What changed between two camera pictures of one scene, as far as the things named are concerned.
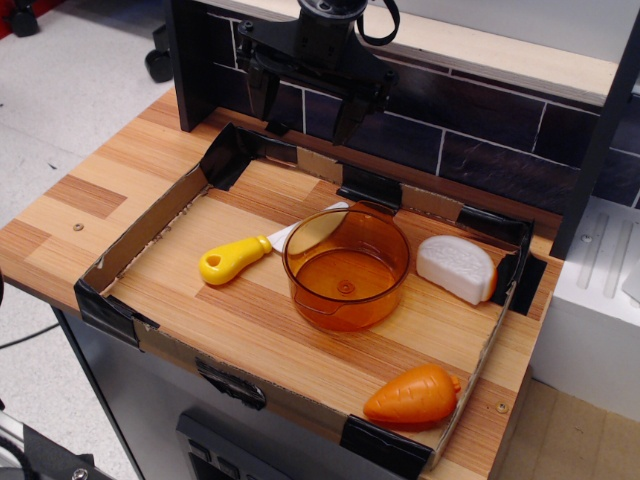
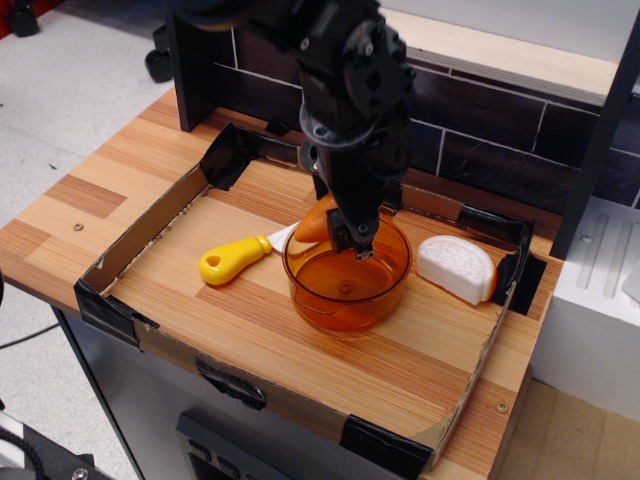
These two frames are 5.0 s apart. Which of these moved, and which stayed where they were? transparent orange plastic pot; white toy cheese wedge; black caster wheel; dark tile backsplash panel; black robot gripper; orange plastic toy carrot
Moved: orange plastic toy carrot; black robot gripper
Stayed: black caster wheel; white toy cheese wedge; transparent orange plastic pot; dark tile backsplash panel
